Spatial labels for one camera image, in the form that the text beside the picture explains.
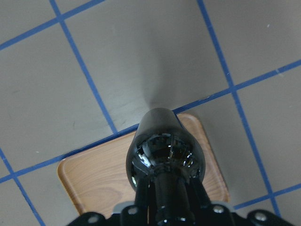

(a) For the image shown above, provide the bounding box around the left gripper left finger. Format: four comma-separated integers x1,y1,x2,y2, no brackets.
135,178,151,210

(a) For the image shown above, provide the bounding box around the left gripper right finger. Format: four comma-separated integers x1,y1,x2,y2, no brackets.
189,178,211,209

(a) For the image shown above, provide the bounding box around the dark wine bottle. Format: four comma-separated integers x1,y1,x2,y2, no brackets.
126,108,206,226

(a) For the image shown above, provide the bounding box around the wooden serving tray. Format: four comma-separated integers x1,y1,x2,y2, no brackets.
57,113,230,218

